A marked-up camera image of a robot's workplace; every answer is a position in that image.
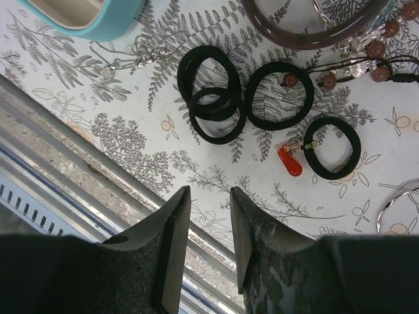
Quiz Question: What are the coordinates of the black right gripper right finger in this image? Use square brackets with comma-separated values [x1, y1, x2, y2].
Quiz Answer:
[230, 187, 418, 313]

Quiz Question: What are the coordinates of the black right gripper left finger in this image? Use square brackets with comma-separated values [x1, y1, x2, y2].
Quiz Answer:
[1, 186, 191, 313]

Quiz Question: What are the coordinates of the black hair tie double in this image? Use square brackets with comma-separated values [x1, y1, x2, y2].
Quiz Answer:
[177, 45, 246, 145]

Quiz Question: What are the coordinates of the teal jewelry box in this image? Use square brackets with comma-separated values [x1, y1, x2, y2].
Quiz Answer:
[20, 0, 145, 42]

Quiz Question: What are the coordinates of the red teardrop earring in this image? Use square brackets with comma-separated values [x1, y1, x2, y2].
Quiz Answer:
[275, 141, 318, 177]

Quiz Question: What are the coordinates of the floral table mat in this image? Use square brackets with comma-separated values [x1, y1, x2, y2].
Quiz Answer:
[0, 0, 419, 253]

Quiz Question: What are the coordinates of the thin silver bangle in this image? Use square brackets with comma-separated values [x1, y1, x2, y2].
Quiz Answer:
[376, 178, 418, 236]

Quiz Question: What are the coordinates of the dark purple bangle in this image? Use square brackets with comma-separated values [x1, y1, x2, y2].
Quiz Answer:
[241, 0, 389, 50]

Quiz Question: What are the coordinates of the black hair tie right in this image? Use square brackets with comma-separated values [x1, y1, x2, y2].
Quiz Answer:
[303, 116, 361, 181]

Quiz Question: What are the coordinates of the black hair tie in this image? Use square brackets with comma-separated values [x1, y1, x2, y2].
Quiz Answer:
[245, 61, 315, 130]
[303, 116, 361, 181]

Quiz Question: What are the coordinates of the aluminium rail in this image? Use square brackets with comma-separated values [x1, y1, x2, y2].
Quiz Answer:
[1, 78, 244, 313]

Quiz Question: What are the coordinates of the black hair tie centre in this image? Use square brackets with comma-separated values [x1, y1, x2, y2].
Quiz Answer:
[245, 61, 315, 130]

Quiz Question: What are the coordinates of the brown bead bracelet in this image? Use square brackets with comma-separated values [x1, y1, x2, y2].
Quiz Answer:
[281, 3, 419, 92]

